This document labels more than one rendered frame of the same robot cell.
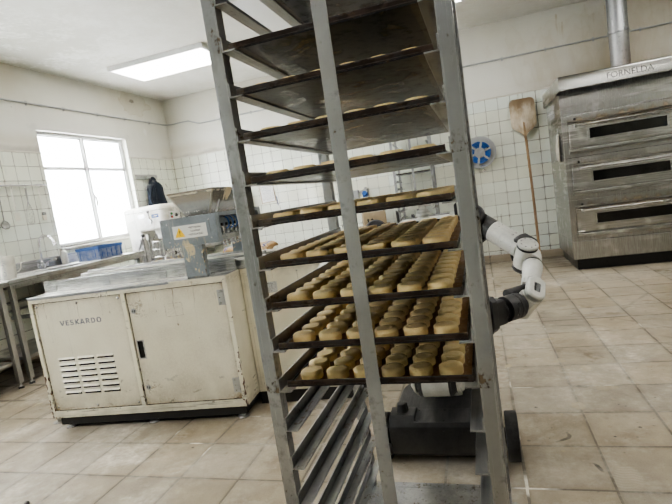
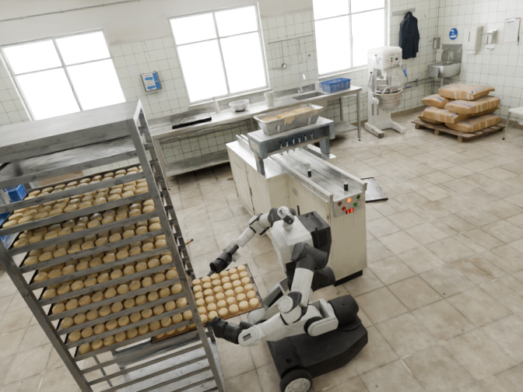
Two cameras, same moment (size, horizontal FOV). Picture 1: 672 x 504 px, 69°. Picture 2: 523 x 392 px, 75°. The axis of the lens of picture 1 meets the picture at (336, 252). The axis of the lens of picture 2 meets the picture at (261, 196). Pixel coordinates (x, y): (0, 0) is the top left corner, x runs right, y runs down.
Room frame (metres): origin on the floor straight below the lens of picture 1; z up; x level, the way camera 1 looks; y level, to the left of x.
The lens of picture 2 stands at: (1.25, -1.75, 2.05)
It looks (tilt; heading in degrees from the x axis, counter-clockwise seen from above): 27 degrees down; 61
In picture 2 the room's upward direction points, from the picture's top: 10 degrees counter-clockwise
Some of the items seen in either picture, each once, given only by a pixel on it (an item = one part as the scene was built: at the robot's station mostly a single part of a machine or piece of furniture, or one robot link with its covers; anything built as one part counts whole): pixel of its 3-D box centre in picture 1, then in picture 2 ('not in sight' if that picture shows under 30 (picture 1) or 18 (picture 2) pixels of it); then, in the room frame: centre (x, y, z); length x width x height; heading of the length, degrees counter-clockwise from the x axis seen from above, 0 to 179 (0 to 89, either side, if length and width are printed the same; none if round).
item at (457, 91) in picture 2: (249, 249); (464, 91); (6.72, 1.18, 0.62); 0.72 x 0.42 x 0.17; 79
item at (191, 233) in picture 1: (219, 240); (292, 145); (3.00, 0.70, 1.01); 0.72 x 0.33 x 0.34; 169
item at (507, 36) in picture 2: (268, 193); (511, 32); (7.23, 0.86, 1.37); 0.27 x 0.02 x 0.40; 73
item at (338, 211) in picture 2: not in sight; (348, 204); (2.83, -0.15, 0.77); 0.24 x 0.04 x 0.14; 169
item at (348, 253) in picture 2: (311, 320); (324, 220); (2.90, 0.21, 0.45); 0.70 x 0.34 x 0.90; 79
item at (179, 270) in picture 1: (135, 276); (255, 151); (2.89, 1.21, 0.88); 1.28 x 0.01 x 0.07; 79
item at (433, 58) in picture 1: (443, 77); (87, 230); (1.20, -0.32, 1.41); 0.64 x 0.03 x 0.03; 163
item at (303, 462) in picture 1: (337, 400); not in sight; (1.32, 0.06, 0.60); 0.64 x 0.03 x 0.03; 163
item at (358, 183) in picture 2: (216, 260); (301, 152); (3.17, 0.78, 0.87); 2.01 x 0.03 x 0.07; 79
